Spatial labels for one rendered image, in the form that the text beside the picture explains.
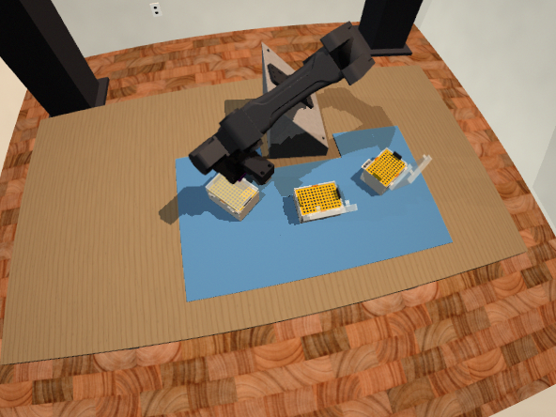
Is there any blue flat mat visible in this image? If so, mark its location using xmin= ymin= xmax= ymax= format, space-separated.
xmin=176 ymin=126 xmax=453 ymax=301

